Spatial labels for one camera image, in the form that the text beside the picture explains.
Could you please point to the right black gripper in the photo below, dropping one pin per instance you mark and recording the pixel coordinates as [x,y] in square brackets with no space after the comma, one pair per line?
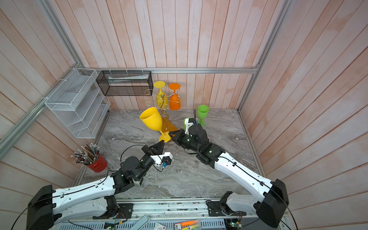
[181,135]

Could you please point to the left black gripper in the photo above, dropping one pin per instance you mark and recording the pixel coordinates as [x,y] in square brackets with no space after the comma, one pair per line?
[152,151]

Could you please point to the green wine glass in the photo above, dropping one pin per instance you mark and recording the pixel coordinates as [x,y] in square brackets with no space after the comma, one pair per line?
[202,112]
[188,122]

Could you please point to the yellow wine glass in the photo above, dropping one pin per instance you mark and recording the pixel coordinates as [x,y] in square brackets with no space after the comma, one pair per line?
[161,97]
[152,119]

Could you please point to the gold rack with wooden base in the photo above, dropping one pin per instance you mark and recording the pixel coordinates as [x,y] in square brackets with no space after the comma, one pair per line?
[167,124]

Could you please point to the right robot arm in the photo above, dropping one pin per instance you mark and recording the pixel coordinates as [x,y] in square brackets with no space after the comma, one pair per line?
[269,199]

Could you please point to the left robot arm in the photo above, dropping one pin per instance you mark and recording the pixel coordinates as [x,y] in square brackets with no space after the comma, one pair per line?
[40,210]

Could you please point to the orange wine glass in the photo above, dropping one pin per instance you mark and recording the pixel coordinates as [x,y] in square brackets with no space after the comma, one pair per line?
[175,100]

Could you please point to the red pencil cup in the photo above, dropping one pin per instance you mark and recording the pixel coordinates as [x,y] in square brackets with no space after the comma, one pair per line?
[89,155]

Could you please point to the black mesh basket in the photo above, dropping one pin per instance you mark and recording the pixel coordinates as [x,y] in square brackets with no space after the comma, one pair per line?
[125,83]

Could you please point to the box of coloured items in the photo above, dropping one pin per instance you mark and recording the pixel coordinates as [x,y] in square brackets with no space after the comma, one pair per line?
[188,225]

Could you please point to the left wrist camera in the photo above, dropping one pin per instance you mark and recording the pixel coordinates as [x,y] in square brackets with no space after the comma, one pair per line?
[162,160]

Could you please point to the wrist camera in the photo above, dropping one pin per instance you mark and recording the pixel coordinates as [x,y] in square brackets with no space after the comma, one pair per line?
[193,129]
[162,160]

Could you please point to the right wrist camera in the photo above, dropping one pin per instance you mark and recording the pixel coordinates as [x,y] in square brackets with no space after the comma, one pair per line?
[193,129]

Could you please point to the aluminium front rail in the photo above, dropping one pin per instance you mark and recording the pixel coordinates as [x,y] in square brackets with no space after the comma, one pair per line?
[156,208]

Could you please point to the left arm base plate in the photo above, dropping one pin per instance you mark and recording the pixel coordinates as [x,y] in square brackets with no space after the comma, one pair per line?
[119,211]

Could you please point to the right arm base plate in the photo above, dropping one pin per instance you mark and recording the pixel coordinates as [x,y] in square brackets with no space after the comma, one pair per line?
[218,208]

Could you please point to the white wire mesh shelf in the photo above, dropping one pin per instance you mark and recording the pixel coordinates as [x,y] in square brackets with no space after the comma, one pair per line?
[80,108]

